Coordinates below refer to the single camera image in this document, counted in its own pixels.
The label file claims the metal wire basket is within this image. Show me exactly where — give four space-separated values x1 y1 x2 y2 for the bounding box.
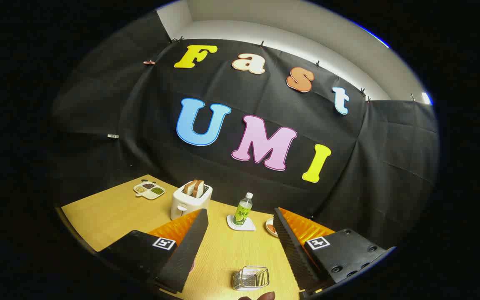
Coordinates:
232 266 270 291

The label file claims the green label drink bottle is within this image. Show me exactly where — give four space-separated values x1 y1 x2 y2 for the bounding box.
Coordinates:
232 192 253 226

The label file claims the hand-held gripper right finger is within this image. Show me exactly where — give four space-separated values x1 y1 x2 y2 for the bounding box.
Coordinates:
272 207 395 297

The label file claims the white divided snack dish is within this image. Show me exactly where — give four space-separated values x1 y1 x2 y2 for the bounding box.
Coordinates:
133 180 166 200

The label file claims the white toaster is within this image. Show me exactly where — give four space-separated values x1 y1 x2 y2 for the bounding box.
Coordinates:
170 181 213 220

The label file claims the row of black clips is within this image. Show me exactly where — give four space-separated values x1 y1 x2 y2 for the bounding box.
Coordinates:
168 36 416 103

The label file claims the white coaster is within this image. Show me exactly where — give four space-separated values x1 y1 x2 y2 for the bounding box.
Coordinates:
226 214 256 232

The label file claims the oval plate with food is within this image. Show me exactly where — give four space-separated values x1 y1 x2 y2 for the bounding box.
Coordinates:
265 216 280 238

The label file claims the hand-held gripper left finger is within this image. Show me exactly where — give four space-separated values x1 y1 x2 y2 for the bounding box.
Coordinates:
97 208 209 294

